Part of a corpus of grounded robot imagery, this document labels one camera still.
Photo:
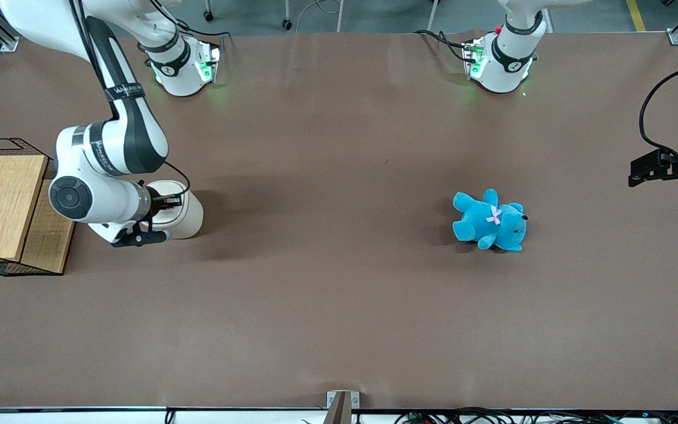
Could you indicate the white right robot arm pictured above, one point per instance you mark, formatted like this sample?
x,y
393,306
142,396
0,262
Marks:
x,y
133,135

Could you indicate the blue teddy bear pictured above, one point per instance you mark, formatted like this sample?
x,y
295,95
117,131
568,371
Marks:
x,y
483,221

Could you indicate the wooden board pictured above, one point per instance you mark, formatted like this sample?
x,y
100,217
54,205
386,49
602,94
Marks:
x,y
50,241

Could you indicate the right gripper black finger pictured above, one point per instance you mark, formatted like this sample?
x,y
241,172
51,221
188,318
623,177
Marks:
x,y
176,204
161,200

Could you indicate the grey metal camera bracket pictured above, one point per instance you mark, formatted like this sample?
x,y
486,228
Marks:
x,y
342,403

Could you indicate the light wooden box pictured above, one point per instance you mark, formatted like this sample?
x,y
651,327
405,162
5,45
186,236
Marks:
x,y
0,206

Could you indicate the black caster wheel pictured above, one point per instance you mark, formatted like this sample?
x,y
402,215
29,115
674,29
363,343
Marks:
x,y
286,25
208,16

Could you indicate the brown table cover sheet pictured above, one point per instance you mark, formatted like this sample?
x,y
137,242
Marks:
x,y
339,294

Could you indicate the white trash can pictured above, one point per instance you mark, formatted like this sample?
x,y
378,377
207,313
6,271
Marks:
x,y
192,215

